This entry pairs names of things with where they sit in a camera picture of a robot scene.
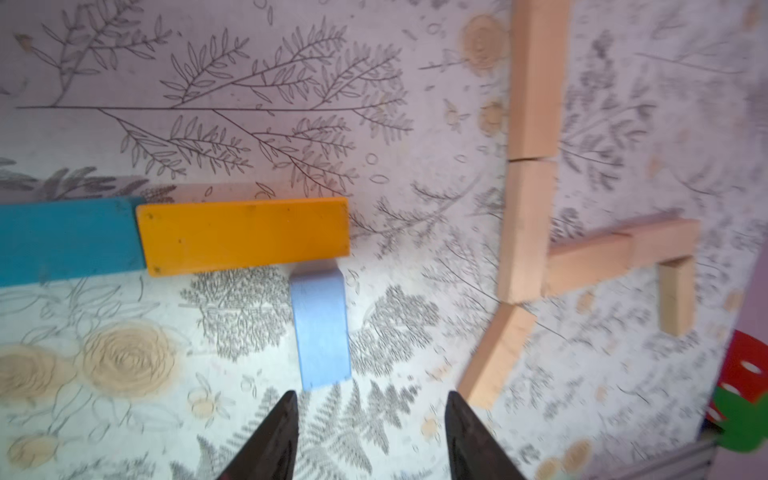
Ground teal wooden block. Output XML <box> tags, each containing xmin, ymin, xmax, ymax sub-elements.
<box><xmin>1</xmin><ymin>197</ymin><xmax>146</xmax><ymax>287</ymax></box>

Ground natural wooden block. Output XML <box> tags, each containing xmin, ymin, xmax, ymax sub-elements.
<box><xmin>542</xmin><ymin>234</ymin><xmax>632</xmax><ymax>297</ymax></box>
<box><xmin>497</xmin><ymin>160</ymin><xmax>558</xmax><ymax>304</ymax></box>
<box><xmin>457</xmin><ymin>303</ymin><xmax>537</xmax><ymax>410</ymax></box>
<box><xmin>658</xmin><ymin>256</ymin><xmax>696</xmax><ymax>337</ymax></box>
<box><xmin>507</xmin><ymin>0</ymin><xmax>571</xmax><ymax>160</ymax></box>
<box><xmin>618</xmin><ymin>218</ymin><xmax>701</xmax><ymax>268</ymax></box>

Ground long yellow wooden block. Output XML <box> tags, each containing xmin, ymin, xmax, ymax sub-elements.
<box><xmin>136</xmin><ymin>198</ymin><xmax>350</xmax><ymax>277</ymax></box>

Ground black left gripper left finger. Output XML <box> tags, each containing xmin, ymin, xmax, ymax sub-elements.
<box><xmin>217</xmin><ymin>390</ymin><xmax>299</xmax><ymax>480</ymax></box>

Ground blue wooden block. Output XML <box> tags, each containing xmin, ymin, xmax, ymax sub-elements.
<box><xmin>290</xmin><ymin>268</ymin><xmax>351</xmax><ymax>391</ymax></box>

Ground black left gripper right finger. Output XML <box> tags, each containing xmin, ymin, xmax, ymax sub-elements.
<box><xmin>444</xmin><ymin>391</ymin><xmax>525</xmax><ymax>480</ymax></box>

